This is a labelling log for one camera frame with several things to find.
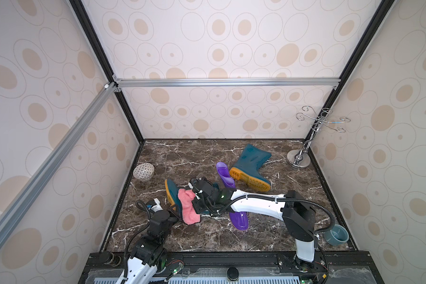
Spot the pink microfiber cloth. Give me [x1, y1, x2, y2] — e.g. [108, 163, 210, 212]
[177, 188, 201, 225]

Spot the teal rubber boot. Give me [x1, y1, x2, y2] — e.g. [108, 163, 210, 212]
[164, 179, 208, 221]
[229, 144, 272, 192]

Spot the purple rubber boot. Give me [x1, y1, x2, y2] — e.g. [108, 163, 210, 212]
[216, 162, 249, 231]

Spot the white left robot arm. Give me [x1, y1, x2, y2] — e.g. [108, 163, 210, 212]
[117, 209, 179, 284]

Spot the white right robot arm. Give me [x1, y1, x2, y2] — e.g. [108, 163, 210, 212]
[188, 177, 336, 263]

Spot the patterned black white bowl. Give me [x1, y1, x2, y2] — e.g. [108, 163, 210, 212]
[133, 163, 155, 182]

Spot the chrome mug tree stand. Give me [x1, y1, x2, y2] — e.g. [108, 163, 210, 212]
[286, 105, 351, 169]

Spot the teal cup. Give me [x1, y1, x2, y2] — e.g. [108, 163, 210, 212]
[324, 224, 350, 246]

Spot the horizontal aluminium rail back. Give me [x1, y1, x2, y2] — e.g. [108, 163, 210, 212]
[117, 77, 341, 88]

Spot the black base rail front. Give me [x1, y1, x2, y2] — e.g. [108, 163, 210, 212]
[81, 251, 377, 281]

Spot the diagonal aluminium rail left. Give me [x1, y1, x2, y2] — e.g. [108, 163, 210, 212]
[0, 82, 118, 249]

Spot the black corner frame post left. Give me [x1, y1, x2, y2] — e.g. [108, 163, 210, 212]
[69, 0, 145, 144]

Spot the black corner frame post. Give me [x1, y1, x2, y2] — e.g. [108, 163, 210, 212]
[69, 0, 145, 144]
[305, 0, 397, 141]

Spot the black corner frame post right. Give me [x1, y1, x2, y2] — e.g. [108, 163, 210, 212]
[305, 0, 397, 141]

